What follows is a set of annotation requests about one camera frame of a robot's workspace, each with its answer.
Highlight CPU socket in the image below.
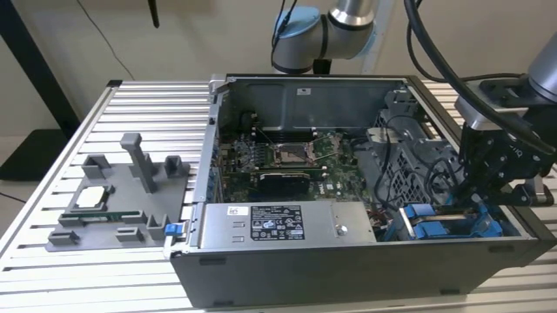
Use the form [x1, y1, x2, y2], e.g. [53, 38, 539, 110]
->
[271, 142, 316, 166]

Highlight silver CPU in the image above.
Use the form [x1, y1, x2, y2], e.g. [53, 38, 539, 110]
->
[76, 187, 109, 209]

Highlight silver power supply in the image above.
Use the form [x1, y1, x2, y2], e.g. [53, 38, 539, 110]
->
[197, 201, 378, 248]

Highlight grey parts rack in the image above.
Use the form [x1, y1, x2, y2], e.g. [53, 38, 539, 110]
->
[45, 132, 196, 254]

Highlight black disk power wire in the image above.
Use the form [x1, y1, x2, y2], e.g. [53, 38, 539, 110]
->
[423, 157, 463, 205]

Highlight grey disk bay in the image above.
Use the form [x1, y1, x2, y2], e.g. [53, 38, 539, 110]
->
[355, 87, 523, 243]

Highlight coloured power wire bundle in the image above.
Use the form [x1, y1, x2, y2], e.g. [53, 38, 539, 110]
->
[367, 208, 398, 233]

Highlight long black wire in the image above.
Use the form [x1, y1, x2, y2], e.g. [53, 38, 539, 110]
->
[375, 115, 419, 209]

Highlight thin black wall cable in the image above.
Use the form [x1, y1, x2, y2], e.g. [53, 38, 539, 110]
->
[81, 0, 136, 82]

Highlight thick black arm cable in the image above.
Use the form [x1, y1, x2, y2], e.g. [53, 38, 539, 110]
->
[403, 0, 553, 155]

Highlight dark grey PC case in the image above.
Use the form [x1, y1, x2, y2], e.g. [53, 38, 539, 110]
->
[163, 73, 557, 309]

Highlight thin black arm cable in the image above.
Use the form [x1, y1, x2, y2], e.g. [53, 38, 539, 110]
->
[272, 0, 299, 50]

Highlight green RAM stick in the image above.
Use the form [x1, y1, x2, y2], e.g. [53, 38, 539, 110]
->
[62, 211, 146, 220]

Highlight green motherboard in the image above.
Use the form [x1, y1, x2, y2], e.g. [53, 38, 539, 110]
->
[216, 128, 375, 203]

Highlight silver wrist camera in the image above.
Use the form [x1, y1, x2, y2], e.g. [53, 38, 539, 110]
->
[454, 96, 499, 131]

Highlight black RAM slots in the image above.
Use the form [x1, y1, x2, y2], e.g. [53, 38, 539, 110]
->
[251, 128, 316, 143]

